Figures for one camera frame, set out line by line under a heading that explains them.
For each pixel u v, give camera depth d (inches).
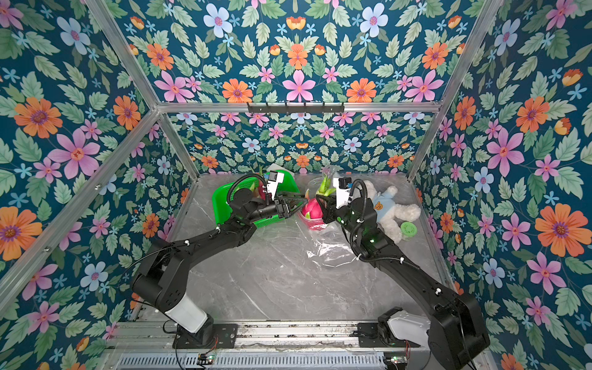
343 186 24.7
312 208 28.4
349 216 25.5
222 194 40.1
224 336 29.0
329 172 42.5
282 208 26.6
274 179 27.6
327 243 29.8
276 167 45.6
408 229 37.0
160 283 17.9
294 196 30.2
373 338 28.5
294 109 36.7
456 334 15.4
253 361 27.6
